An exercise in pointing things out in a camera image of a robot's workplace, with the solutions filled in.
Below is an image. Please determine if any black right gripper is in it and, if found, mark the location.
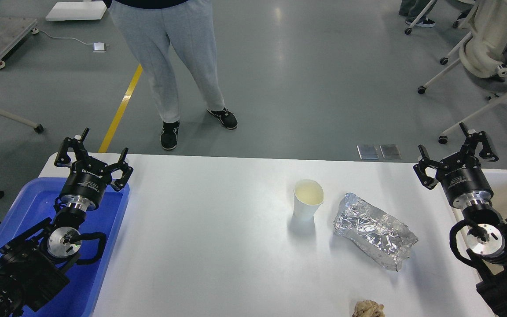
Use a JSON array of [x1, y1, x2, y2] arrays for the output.
[[413, 122, 499, 209]]

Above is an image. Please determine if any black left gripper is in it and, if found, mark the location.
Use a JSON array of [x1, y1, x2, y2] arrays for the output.
[[54, 128, 133, 210]]

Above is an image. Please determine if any white paper cup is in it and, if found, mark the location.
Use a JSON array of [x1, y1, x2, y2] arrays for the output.
[[293, 179, 324, 221]]

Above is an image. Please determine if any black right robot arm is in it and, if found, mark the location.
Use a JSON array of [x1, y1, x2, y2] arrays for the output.
[[414, 123, 507, 317]]

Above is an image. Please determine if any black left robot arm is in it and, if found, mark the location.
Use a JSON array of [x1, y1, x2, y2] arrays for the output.
[[0, 128, 133, 317]]

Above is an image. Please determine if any right metal floor plate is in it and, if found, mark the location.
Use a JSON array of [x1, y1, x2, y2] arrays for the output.
[[379, 144, 402, 160]]

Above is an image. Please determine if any metal floor plate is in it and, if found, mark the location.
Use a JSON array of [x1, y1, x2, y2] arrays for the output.
[[379, 144, 402, 160], [356, 144, 379, 160]]

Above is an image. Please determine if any left metal floor plate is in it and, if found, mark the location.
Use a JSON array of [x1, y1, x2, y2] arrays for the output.
[[356, 144, 379, 160]]

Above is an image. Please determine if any crumpled aluminium foil pack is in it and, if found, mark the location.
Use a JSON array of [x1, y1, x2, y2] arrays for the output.
[[333, 193, 419, 272]]

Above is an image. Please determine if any white office chair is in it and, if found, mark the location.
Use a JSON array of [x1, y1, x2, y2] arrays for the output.
[[417, 0, 507, 147]]

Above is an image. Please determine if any white floor power adapter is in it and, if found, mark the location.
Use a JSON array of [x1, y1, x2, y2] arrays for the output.
[[92, 42, 107, 53]]

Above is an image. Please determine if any blue plastic tray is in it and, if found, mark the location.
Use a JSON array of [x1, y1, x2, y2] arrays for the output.
[[0, 177, 130, 317]]

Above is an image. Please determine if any seated person far right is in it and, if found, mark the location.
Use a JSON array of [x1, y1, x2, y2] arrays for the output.
[[398, 0, 437, 28]]

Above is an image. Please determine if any person in grey trousers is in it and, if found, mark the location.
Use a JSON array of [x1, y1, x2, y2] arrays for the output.
[[104, 0, 239, 151]]

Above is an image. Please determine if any white foam board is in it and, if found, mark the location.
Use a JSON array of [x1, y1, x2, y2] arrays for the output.
[[45, 1, 107, 21]]

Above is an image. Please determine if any crumpled brown paper ball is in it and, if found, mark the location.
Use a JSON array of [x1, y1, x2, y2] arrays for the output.
[[352, 300, 385, 317]]

